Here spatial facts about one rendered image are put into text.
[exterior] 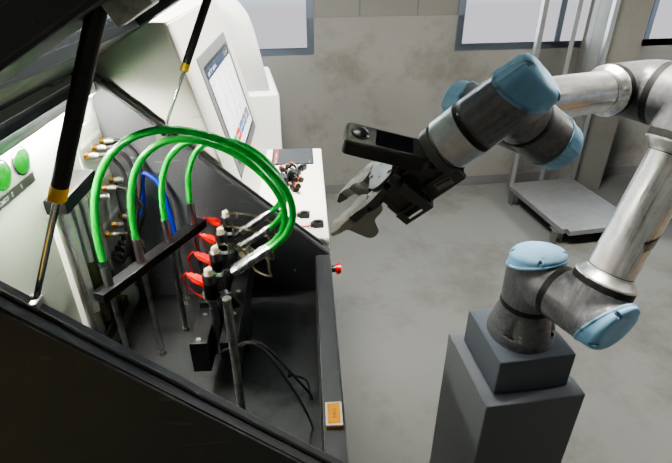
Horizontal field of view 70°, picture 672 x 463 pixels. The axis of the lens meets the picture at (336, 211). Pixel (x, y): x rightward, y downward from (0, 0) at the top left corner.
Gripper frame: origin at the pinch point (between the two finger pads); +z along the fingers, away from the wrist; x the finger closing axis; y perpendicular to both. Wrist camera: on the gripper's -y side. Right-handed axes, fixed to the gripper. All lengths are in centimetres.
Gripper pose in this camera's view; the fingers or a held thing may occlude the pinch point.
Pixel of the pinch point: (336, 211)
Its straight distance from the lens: 76.1
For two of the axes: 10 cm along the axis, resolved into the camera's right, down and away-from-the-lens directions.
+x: 1.4, -6.6, 7.4
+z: -6.6, 5.0, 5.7
